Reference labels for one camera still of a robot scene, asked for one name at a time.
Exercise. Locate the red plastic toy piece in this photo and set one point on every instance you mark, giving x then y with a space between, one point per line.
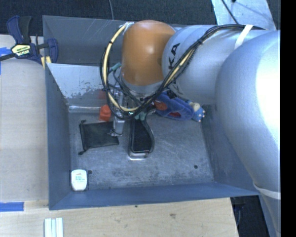
105 113

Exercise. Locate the black cloth pouch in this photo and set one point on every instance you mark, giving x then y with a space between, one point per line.
97 134

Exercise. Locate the black flat case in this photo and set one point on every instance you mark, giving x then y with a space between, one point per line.
139 138

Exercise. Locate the blue toy animal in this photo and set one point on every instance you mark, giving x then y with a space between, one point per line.
177 106

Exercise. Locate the grey metal bin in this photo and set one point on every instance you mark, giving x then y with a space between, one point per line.
172 162

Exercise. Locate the small white packet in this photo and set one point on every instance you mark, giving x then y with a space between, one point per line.
79 179

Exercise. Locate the pale wood board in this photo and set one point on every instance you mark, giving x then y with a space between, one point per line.
22 132

